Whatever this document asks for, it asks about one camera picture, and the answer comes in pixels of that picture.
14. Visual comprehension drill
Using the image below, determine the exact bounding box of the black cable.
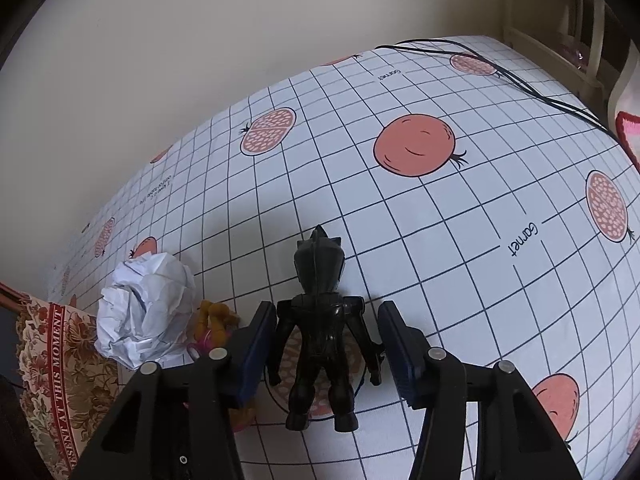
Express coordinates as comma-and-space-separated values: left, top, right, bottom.
392, 37, 608, 126
375, 44, 621, 137

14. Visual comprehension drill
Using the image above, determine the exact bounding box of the small orange pink doll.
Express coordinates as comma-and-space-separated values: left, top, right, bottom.
184, 300, 258, 433

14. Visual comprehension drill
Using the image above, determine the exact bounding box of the cream desktop shelf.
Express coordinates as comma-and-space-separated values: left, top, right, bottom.
502, 0, 608, 106

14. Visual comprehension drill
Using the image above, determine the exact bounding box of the desktop with checked fruit cloth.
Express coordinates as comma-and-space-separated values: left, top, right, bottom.
47, 35, 640, 480

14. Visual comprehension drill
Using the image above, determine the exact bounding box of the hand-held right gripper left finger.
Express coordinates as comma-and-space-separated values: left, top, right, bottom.
70, 301, 277, 480

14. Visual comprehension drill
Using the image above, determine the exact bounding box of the patterned brown red cloth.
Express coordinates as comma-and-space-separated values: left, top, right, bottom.
14, 294, 128, 480

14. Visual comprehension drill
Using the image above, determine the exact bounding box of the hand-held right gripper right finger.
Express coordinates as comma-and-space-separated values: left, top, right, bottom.
378, 301, 583, 480

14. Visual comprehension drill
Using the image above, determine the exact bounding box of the black action figure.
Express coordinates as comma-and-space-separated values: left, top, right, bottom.
265, 225, 386, 433

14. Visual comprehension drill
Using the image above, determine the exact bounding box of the crumpled white paper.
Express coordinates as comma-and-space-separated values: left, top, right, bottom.
95, 251, 198, 371

